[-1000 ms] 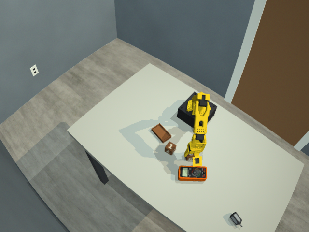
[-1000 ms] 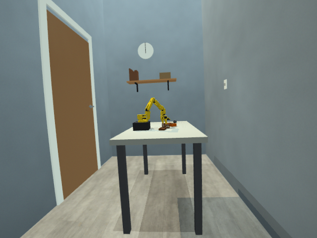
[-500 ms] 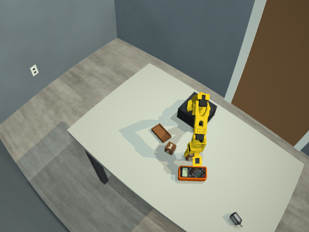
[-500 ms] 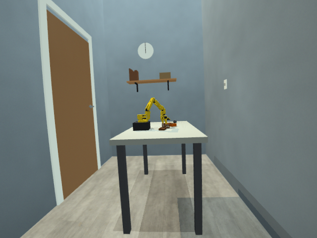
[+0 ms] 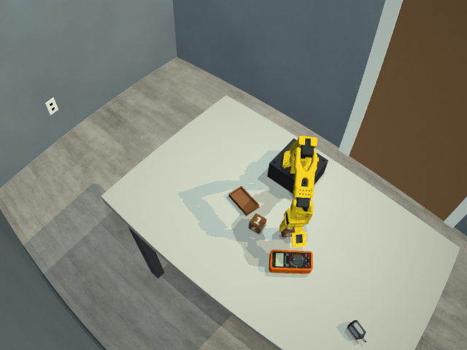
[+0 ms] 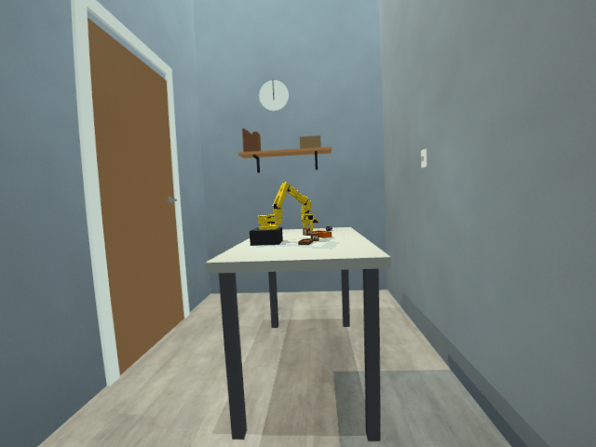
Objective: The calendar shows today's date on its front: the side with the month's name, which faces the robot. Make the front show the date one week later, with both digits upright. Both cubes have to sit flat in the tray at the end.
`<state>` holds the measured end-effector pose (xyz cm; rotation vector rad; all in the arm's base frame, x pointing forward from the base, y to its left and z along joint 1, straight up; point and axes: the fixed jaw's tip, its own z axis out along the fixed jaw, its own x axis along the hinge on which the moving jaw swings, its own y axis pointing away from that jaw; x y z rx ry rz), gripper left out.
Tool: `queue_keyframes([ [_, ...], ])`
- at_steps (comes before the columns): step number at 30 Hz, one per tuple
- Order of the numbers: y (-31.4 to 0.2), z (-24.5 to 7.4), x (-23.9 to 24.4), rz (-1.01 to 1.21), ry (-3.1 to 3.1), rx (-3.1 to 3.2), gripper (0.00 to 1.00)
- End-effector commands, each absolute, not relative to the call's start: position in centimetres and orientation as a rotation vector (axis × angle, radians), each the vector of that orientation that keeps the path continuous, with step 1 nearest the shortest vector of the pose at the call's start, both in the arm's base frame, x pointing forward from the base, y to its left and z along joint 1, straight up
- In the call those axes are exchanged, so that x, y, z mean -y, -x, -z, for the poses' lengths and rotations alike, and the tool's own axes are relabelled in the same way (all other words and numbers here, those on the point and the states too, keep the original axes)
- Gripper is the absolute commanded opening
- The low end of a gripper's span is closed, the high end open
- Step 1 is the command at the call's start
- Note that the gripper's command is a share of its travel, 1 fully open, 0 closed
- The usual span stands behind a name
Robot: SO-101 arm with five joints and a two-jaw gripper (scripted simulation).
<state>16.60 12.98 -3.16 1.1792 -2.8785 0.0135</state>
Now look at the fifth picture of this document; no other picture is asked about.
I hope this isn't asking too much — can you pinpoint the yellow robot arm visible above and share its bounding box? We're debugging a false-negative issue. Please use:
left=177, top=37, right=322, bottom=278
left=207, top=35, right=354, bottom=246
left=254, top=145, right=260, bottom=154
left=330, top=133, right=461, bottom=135
left=282, top=136, right=319, bottom=220

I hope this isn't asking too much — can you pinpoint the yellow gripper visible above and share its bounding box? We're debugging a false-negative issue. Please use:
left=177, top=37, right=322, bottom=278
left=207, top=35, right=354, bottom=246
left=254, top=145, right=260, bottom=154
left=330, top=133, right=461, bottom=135
left=279, top=209, right=309, bottom=247

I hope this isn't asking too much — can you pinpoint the orange digital multimeter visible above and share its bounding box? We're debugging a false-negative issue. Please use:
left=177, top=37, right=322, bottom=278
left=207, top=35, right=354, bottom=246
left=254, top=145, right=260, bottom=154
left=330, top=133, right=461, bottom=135
left=269, top=250, right=313, bottom=273

